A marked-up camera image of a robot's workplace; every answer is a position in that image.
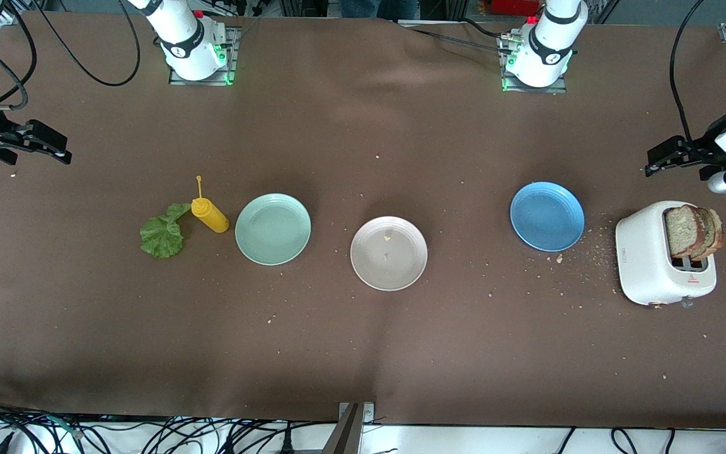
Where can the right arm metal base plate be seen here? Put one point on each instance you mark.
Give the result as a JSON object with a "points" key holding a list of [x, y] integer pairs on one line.
{"points": [[234, 50]]}

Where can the yellow mustard squeeze bottle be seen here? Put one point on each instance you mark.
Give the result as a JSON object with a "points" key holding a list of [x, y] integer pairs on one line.
{"points": [[210, 215]]}

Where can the beige plate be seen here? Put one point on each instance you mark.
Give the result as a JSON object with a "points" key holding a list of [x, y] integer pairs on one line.
{"points": [[389, 253]]}

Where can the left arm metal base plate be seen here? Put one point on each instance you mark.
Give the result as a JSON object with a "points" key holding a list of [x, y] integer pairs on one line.
{"points": [[530, 90]]}

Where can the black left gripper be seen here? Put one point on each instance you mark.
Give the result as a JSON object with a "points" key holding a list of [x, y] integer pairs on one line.
{"points": [[705, 146]]}

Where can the mint green plate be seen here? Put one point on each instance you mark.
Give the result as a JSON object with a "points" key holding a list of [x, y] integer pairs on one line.
{"points": [[273, 229]]}

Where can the brown bread slice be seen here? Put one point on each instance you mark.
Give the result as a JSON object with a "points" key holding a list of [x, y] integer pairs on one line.
{"points": [[680, 230], [714, 233]]}

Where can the red box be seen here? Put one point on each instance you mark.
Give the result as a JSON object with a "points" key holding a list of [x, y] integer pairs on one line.
{"points": [[514, 6]]}

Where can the green lettuce leaf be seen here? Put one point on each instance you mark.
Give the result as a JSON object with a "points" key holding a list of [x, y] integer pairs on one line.
{"points": [[162, 236]]}

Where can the silver metal bracket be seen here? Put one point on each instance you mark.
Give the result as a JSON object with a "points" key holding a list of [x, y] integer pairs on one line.
{"points": [[368, 411]]}

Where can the white toaster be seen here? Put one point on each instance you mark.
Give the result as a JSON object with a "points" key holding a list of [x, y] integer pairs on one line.
{"points": [[643, 258]]}

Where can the brown tablecloth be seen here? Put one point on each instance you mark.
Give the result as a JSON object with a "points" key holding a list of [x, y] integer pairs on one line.
{"points": [[363, 353]]}

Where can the blue plate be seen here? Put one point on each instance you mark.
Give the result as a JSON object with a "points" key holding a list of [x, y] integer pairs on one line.
{"points": [[547, 216]]}

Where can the grey metal bar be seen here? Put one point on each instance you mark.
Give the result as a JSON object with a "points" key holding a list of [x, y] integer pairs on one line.
{"points": [[344, 435]]}

